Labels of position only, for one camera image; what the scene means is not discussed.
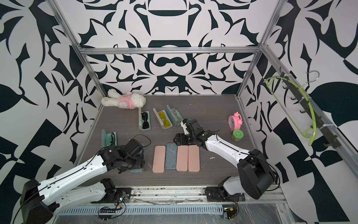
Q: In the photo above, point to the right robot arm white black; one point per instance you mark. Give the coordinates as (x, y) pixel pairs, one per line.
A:
(255, 176)

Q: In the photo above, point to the black sunglasses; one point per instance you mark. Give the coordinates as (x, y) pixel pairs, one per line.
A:
(145, 124)

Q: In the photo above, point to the yellow glasses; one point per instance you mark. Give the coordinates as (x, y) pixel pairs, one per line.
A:
(164, 118)

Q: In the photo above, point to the white slotted cable duct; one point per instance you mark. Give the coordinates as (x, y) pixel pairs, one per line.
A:
(213, 209)

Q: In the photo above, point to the grey-green case far left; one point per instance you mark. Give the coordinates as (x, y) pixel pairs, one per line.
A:
(108, 139)

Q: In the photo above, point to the pink alarm clock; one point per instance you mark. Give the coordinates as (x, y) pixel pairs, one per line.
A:
(235, 121)

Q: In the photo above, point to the green clothes hanger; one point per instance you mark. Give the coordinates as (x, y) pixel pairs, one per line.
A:
(285, 116)

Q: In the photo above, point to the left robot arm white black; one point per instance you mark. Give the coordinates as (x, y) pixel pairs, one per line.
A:
(40, 201)

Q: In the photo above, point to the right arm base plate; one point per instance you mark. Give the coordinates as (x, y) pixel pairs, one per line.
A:
(221, 193)

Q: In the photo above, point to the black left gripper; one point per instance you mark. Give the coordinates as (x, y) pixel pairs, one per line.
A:
(140, 161)

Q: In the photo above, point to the grey case with black sunglasses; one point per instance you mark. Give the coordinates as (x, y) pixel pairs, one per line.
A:
(140, 120)

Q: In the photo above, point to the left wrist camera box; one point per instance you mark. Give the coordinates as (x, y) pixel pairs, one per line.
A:
(132, 148)

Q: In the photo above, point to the mint case with white sunglasses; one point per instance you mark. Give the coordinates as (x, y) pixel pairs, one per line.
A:
(171, 156)

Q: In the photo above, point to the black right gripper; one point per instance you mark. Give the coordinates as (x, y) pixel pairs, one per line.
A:
(180, 136)

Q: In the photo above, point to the aluminium front rail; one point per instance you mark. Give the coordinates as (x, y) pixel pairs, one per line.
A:
(158, 195)

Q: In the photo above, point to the white plush toy pink outfit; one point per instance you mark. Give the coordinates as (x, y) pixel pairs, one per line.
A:
(127, 101)

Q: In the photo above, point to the black wall hook rail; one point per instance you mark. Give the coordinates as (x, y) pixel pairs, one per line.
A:
(303, 98)

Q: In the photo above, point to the beige case with yellow glasses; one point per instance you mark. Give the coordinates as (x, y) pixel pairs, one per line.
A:
(159, 120)

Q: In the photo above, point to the pink case with red glasses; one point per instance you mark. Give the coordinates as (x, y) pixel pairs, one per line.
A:
(159, 159)

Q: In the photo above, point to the green lidded jar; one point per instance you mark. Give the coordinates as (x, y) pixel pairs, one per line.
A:
(237, 135)

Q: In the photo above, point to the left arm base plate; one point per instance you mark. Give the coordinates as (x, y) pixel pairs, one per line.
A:
(113, 194)

